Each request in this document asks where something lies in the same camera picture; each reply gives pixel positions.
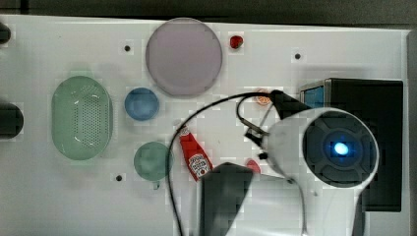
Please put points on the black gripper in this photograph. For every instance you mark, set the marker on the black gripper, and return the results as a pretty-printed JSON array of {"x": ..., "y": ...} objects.
[{"x": 286, "y": 105}]

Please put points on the black toaster oven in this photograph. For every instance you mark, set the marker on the black toaster oven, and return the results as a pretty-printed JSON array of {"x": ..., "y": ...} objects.
[{"x": 379, "y": 105}]

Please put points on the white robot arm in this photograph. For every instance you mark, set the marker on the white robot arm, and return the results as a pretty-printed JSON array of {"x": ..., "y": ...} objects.
[{"x": 321, "y": 158}]

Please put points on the orange slice toy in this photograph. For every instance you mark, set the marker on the orange slice toy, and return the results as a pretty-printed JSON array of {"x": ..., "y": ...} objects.
[{"x": 262, "y": 100}]

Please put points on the pink strawberry toy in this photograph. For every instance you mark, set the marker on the pink strawberry toy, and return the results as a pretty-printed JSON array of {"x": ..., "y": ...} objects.
[{"x": 253, "y": 165}]

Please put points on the red strawberry toy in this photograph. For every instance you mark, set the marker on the red strawberry toy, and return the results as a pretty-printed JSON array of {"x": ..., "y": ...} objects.
[{"x": 236, "y": 41}]

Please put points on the red ketchup bottle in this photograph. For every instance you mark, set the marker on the red ketchup bottle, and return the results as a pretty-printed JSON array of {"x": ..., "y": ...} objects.
[{"x": 196, "y": 159}]

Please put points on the lilac round plate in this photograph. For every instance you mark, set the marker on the lilac round plate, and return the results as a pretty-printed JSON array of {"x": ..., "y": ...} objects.
[{"x": 184, "y": 57}]

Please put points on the blue small bowl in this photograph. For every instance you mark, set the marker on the blue small bowl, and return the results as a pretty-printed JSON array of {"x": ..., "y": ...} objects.
[{"x": 141, "y": 104}]

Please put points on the green mug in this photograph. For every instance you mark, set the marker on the green mug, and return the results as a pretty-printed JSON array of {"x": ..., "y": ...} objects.
[{"x": 153, "y": 161}]

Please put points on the green oval colander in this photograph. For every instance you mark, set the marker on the green oval colander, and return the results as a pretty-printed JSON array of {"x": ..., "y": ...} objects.
[{"x": 82, "y": 118}]

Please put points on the black round pan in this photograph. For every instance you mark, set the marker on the black round pan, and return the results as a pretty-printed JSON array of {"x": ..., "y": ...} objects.
[{"x": 11, "y": 121}]

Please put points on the black cylinder holder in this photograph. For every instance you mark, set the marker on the black cylinder holder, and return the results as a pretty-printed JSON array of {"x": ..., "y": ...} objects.
[{"x": 5, "y": 34}]

